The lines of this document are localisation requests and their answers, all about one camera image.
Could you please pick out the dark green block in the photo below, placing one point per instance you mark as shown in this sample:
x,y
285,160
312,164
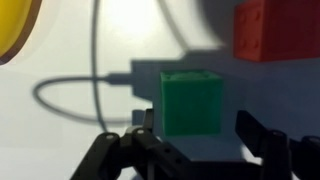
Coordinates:
x,y
191,103

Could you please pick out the yellow banana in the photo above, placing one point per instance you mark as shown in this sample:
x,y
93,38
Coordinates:
x,y
13,23

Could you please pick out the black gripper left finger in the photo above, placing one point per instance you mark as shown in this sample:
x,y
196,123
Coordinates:
x,y
143,153

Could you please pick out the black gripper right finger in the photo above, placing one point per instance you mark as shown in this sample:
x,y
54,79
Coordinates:
x,y
283,156

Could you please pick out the red block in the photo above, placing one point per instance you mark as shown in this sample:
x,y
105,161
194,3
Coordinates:
x,y
276,30

